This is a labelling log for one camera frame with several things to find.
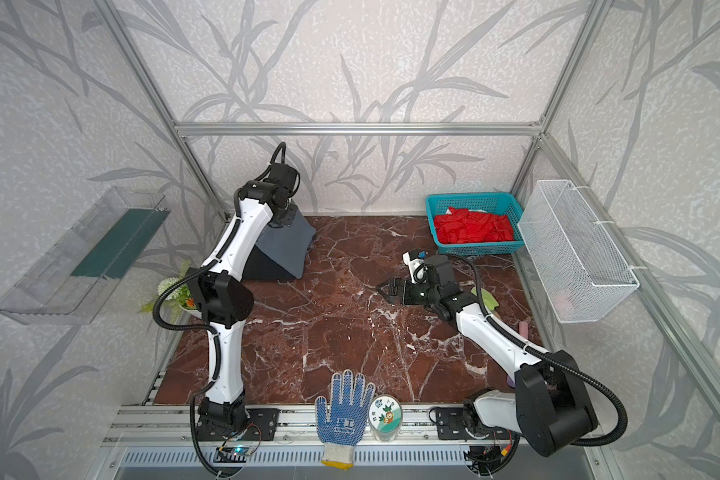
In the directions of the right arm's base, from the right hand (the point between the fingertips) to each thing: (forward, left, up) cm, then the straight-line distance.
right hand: (389, 280), depth 83 cm
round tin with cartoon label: (-33, +2, -6) cm, 33 cm away
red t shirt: (+30, -27, -10) cm, 41 cm away
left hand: (+22, +33, +9) cm, 41 cm away
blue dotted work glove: (-34, +13, -14) cm, 39 cm away
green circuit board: (-38, +36, -15) cm, 55 cm away
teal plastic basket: (+40, -45, -9) cm, 61 cm away
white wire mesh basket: (-9, -40, +19) cm, 45 cm away
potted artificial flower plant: (-5, +60, -4) cm, 60 cm away
